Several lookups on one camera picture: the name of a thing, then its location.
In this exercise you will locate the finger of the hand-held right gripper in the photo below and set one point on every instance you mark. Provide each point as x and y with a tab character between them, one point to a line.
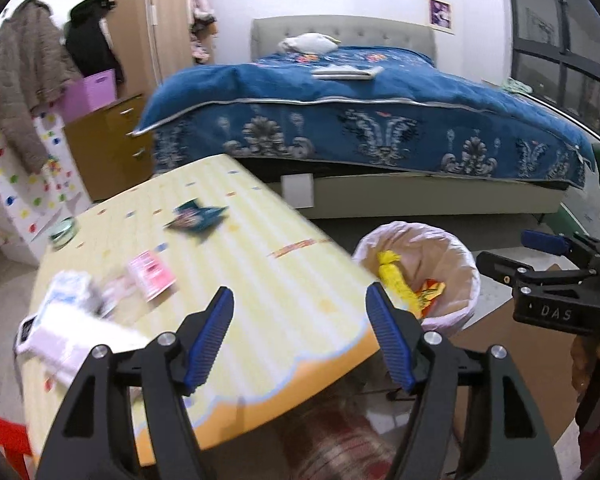
500	266
545	242

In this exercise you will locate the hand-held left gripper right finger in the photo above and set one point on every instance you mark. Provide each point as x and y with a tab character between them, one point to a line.
387	335

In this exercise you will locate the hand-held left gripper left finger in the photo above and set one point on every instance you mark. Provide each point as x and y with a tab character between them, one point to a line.
212	335

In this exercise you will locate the yellow spiral coil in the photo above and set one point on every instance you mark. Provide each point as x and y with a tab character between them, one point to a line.
397	282

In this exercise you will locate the red printed cardboard box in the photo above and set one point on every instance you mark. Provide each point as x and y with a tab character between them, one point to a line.
430	292

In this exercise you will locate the trash bin with pink bag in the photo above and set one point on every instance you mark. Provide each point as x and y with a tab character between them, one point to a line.
440	245

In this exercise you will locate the person's right hand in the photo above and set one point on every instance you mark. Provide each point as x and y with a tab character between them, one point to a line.
584	362

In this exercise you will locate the yellow striped tablecloth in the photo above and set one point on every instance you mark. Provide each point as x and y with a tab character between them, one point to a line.
280	285

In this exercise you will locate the pink card packet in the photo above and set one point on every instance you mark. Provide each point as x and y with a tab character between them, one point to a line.
152	275

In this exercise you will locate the plaid cloth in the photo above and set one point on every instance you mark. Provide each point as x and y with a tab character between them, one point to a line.
340	440

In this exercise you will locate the blue snack wrapper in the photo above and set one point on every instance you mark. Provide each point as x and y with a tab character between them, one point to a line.
197	217

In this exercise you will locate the white and blue carton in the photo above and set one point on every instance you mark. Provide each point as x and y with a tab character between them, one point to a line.
67	290

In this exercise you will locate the green cloth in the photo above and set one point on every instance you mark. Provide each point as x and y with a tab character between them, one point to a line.
517	86

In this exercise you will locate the white label on bed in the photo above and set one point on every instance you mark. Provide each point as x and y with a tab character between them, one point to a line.
297	191

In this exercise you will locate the green round tin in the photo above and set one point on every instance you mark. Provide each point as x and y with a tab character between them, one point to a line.
62	232

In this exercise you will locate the white device with black screen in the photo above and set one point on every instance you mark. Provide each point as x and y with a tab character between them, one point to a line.
26	332

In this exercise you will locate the dark window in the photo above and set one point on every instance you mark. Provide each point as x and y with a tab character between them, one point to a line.
545	35

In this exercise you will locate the blue patterned blanket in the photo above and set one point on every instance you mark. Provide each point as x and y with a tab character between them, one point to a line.
380	85

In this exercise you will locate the wooden drawer cabinet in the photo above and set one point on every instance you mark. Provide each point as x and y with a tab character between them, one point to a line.
105	145

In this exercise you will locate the polka dot white wardrobe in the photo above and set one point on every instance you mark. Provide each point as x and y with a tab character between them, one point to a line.
30	200

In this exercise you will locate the red plastic stool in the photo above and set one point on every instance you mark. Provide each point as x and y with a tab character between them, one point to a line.
5	430

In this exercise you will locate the white book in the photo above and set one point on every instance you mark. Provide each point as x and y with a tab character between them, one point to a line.
347	72

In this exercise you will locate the purple storage box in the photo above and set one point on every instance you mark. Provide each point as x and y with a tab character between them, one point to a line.
90	92

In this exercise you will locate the grey upholstered bed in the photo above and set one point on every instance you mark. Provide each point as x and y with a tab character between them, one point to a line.
340	30

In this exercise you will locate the grey white pillow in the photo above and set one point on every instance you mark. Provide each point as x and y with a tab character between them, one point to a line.
307	42

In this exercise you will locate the black jacket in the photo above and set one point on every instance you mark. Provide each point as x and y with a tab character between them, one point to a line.
87	45

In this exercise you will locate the wooden wardrobe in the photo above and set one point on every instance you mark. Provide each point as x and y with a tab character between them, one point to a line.
135	20

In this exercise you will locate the brown quilted jacket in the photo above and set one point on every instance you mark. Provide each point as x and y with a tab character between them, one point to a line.
20	70

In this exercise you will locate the pink hanging clothes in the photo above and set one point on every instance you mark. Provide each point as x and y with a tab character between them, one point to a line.
197	5

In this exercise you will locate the small purple wall poster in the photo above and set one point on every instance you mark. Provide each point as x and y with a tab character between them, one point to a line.
440	14

